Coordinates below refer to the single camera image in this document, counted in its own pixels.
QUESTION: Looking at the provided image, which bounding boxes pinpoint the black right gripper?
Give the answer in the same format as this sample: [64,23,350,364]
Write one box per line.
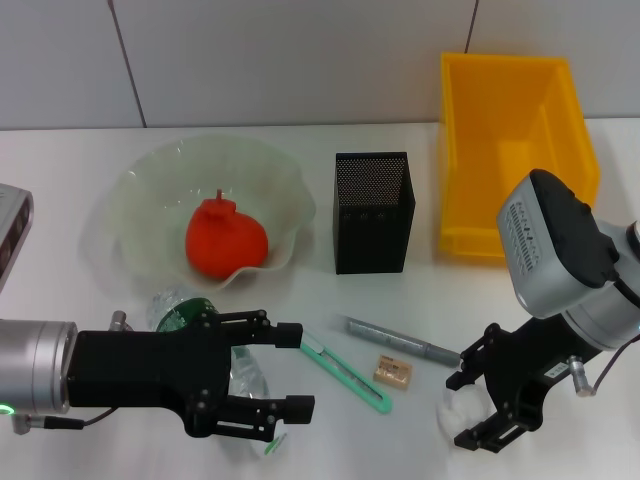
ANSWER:
[444,314,601,451]

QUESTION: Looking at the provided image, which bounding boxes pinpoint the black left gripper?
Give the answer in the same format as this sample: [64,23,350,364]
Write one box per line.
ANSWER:
[67,308,305,439]

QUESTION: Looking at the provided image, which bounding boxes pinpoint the white paper ball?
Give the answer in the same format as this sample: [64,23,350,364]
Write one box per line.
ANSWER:
[437,387,494,439]

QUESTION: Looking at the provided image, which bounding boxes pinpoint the orange fruit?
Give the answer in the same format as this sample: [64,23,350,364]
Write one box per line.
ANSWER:
[185,188,270,279]

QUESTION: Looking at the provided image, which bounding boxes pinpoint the green label water bottle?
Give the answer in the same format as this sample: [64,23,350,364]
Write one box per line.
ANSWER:
[147,283,289,457]

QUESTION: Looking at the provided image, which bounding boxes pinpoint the green utility knife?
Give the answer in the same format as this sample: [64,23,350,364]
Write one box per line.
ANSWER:
[299,333,394,415]

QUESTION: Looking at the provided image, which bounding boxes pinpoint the beige eraser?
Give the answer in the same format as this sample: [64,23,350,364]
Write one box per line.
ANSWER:
[372,353,414,390]

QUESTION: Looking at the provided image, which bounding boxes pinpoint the grey marker pen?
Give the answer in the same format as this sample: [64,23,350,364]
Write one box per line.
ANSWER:
[335,313,461,370]

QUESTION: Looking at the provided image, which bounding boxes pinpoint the black mesh pen holder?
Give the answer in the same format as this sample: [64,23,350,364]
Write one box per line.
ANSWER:
[333,151,417,275]

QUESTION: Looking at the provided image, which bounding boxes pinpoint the translucent green fruit plate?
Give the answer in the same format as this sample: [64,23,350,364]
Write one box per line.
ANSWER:
[113,133,319,295]

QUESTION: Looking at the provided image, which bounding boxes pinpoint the yellow plastic bin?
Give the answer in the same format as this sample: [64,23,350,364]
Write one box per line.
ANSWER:
[438,52,601,266]

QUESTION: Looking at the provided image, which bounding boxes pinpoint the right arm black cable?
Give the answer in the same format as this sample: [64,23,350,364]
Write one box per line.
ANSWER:
[568,334,640,397]

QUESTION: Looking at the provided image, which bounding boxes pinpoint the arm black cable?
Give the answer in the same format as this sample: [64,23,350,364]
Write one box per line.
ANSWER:
[12,405,119,435]
[568,334,640,397]

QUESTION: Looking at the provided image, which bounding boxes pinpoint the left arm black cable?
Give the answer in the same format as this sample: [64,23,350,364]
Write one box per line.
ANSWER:
[12,405,119,435]

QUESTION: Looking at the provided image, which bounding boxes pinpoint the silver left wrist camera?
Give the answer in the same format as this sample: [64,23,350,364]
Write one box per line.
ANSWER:
[0,182,35,294]

